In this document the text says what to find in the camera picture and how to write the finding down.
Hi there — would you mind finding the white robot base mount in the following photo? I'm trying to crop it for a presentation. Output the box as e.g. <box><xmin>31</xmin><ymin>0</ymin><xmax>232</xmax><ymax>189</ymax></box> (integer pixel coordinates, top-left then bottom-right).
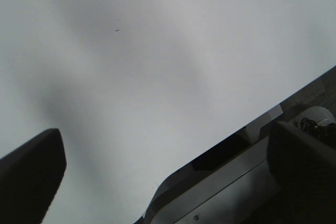
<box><xmin>143</xmin><ymin>104</ymin><xmax>336</xmax><ymax>224</ymax></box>

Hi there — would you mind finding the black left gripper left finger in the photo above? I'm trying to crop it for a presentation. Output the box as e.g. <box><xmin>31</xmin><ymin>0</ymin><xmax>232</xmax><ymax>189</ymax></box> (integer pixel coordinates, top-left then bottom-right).
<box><xmin>1</xmin><ymin>129</ymin><xmax>67</xmax><ymax>223</ymax></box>

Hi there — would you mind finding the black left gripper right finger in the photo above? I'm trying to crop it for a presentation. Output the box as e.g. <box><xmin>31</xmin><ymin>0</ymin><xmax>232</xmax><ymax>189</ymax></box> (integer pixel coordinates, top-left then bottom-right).
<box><xmin>267</xmin><ymin>121</ymin><xmax>335</xmax><ymax>223</ymax></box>

